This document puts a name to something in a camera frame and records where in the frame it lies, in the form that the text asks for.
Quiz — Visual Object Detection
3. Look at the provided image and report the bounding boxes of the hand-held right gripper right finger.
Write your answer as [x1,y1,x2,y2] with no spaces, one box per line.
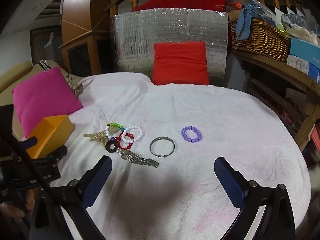
[214,157,298,240]

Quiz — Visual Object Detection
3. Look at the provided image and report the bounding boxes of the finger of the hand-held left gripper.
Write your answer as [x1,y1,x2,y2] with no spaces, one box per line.
[25,137,38,150]
[47,145,68,162]

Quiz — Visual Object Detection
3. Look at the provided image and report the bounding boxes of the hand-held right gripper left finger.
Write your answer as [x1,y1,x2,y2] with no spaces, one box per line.
[30,155,113,240]

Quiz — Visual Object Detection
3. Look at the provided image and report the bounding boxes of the orange box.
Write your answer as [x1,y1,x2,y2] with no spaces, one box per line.
[26,114,75,159]

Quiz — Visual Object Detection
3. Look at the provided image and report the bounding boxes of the silver watch band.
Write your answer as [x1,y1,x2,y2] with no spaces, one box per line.
[115,147,160,169]

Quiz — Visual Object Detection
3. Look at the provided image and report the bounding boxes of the multicolour bead bracelet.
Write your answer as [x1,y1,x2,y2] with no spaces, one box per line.
[104,122,124,140]

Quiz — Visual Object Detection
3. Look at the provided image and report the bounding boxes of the white bead bracelet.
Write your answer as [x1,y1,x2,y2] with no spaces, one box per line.
[123,125,145,143]

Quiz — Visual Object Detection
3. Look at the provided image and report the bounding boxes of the purple bead bracelet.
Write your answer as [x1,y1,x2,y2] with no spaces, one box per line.
[181,126,203,143]

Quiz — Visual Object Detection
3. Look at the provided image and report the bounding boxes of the silver cuff bangle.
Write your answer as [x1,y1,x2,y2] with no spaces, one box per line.
[149,136,175,158]

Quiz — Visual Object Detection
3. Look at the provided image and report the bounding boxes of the person's left hand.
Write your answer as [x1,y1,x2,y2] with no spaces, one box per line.
[0,189,36,228]

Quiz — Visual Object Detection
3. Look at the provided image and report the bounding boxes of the pink pillow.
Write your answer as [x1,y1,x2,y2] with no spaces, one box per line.
[12,67,84,138]

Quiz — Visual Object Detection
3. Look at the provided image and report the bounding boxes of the patterned beige cloth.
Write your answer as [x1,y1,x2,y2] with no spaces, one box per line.
[66,74,93,97]

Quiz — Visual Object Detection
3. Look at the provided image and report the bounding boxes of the beige sofa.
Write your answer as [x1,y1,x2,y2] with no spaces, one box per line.
[0,60,75,140]

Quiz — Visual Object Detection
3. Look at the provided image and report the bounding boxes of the white blanket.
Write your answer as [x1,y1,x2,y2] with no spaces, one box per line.
[25,73,312,240]

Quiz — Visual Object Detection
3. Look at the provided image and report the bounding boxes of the wooden shelf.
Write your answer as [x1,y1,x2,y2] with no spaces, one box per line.
[232,49,320,152]

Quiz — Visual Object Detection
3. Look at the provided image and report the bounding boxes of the red pillow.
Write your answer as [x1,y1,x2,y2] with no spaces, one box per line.
[151,41,210,86]

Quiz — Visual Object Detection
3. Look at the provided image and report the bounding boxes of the silver insulation sheet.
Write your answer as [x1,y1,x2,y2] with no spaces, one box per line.
[112,8,229,85]

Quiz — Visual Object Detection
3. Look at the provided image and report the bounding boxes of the curved wooden panel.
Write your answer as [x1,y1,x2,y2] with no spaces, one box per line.
[59,0,114,76]

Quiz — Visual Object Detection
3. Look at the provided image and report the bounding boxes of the wicker basket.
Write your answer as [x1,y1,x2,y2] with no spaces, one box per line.
[229,17,292,63]

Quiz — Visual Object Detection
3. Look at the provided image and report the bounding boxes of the light blue box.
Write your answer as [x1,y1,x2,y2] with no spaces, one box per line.
[287,37,320,83]

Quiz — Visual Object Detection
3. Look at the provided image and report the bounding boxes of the blue cloth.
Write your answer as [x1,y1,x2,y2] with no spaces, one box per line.
[236,3,273,41]

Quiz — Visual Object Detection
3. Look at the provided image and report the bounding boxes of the clear plastic bag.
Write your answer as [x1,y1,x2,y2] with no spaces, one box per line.
[235,0,288,32]

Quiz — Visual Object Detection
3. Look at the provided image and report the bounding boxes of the black ring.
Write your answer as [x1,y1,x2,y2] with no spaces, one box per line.
[105,141,118,153]

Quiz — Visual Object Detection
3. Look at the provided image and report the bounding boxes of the red bead bracelet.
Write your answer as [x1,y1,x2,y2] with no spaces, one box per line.
[117,131,136,150]

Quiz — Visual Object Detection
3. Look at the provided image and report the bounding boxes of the wall vent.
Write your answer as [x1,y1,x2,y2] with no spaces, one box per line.
[32,0,63,21]

